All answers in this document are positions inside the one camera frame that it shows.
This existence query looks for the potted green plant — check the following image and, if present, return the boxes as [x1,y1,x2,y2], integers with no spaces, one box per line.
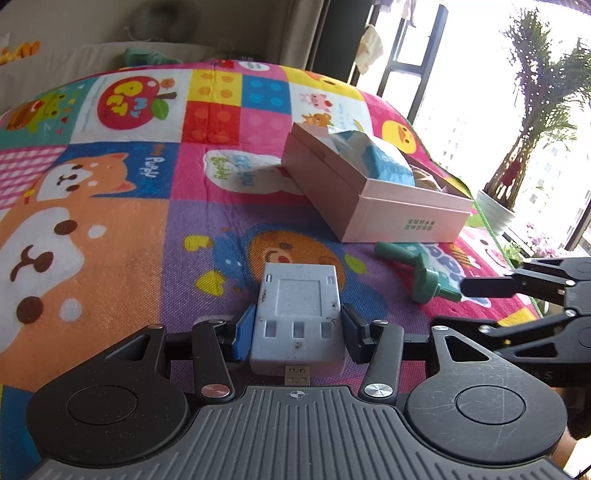
[485,9,591,204]

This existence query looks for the white USB hub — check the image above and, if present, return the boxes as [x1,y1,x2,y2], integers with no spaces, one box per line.
[250,263,346,386]

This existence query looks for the dark curtain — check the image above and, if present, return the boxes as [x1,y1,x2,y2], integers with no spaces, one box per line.
[305,0,375,86]

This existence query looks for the pink flowers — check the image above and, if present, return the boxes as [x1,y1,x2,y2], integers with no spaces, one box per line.
[526,224,561,257]

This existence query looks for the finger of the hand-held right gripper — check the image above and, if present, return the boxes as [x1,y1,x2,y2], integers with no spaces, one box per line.
[431,310,591,356]
[462,257,591,305]

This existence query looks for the pink cardboard box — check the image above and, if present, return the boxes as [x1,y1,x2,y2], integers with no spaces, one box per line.
[281,122,475,244]

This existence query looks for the row of orange toys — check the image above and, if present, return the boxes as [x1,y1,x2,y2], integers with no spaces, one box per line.
[0,41,41,63]

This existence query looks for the white plant pot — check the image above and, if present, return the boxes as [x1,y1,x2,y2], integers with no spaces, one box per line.
[475,189,517,234]

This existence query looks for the green plastic tool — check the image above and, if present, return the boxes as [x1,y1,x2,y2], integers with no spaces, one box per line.
[374,241,462,305]

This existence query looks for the hanging cream cloth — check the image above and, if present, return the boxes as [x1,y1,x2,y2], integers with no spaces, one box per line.
[358,25,385,75]

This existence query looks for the yellowish item in box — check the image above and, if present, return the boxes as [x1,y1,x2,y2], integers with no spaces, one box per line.
[412,167,446,191]

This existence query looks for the beige curtain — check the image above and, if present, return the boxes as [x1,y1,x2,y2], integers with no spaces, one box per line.
[198,0,324,70]

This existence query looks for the blue and white packet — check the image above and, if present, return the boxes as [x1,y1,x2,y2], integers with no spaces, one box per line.
[329,129,416,188]

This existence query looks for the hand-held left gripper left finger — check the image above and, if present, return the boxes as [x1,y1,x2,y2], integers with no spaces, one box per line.
[104,304,257,402]

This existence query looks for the grey round cushion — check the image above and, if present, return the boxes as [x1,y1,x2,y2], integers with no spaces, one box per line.
[134,0,199,42]

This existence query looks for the green cloth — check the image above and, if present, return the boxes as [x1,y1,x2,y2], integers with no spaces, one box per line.
[122,46,181,66]

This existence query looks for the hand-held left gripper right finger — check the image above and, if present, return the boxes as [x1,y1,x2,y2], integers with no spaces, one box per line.
[341,304,494,403]

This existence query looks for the colourful printed play mat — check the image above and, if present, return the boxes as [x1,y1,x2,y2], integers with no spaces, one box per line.
[0,58,550,407]

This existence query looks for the black window frame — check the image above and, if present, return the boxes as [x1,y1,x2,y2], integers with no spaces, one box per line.
[379,0,451,125]

